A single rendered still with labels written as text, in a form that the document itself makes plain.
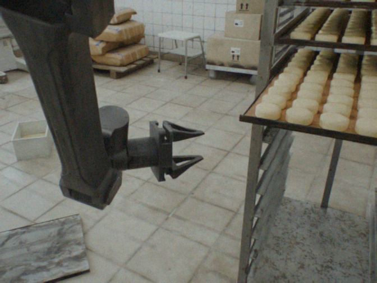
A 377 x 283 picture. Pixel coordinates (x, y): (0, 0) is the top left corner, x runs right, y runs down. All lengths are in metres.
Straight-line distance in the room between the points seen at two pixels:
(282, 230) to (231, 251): 0.26
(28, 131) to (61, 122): 2.45
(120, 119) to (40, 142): 2.02
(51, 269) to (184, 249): 0.59
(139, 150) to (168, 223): 1.28
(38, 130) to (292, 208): 1.91
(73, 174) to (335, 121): 0.46
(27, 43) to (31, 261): 1.53
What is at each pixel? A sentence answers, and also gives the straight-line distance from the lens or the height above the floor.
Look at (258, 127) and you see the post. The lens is 1.00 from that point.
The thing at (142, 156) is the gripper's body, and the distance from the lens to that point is 0.62.
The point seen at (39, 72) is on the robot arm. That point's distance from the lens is 0.36.
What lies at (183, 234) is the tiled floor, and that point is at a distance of 1.81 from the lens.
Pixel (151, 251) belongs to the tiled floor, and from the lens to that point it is 1.74.
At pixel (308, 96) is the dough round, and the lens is 0.79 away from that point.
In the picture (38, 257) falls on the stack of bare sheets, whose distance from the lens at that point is 1.82.
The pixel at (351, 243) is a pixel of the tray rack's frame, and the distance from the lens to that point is 1.71.
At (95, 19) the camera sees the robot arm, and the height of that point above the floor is 1.19.
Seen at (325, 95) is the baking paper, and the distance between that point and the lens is 0.87.
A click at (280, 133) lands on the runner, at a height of 0.68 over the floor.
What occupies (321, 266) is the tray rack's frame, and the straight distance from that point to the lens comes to 1.57.
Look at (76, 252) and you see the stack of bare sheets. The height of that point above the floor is 0.02.
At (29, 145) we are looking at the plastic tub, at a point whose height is 0.11.
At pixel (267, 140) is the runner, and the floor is 0.77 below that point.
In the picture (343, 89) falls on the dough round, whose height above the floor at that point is 0.97.
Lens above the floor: 1.24
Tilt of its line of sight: 28 degrees down
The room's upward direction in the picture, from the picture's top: straight up
